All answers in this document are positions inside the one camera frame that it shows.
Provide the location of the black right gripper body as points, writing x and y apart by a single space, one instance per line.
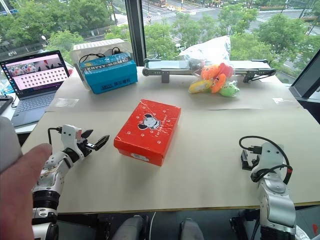
255 160

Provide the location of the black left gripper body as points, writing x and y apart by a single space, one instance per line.
85 148

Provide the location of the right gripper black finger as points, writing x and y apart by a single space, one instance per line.
245 165
245 155

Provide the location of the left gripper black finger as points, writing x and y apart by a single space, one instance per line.
87 133
102 142

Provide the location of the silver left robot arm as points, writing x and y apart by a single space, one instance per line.
50 172

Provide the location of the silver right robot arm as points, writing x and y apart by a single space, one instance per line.
275 202

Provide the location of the red shoe box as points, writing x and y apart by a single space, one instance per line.
147 130

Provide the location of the person's bare hand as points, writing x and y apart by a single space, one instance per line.
17 190

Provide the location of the clear tape patch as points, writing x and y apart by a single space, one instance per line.
278 100
65 102

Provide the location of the blue cardboard box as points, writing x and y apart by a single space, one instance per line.
110 75

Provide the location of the green plush toy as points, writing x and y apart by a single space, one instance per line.
228 90

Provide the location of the grey open laptop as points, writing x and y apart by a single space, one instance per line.
35 80

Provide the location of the grey sleeve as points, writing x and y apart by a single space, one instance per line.
7 142

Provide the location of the yellow plush toy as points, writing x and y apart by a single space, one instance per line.
198 86

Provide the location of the grey rounded shape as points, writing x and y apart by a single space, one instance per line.
131 227
191 230

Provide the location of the orange plush toy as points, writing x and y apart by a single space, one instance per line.
215 75

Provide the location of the white perforated box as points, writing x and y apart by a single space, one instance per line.
97 47

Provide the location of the black tablet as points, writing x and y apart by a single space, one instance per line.
4 104

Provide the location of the black monitor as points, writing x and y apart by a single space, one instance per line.
306 80

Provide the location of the grey metal bar device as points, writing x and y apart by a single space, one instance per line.
170 68

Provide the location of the clear plastic bag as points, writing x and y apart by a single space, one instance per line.
207 50

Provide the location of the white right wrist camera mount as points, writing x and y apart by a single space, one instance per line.
271 153

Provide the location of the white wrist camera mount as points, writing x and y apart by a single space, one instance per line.
69 136
271 153

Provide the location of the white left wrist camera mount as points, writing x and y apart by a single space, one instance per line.
69 136

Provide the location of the dark window frame post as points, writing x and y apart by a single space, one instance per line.
135 30

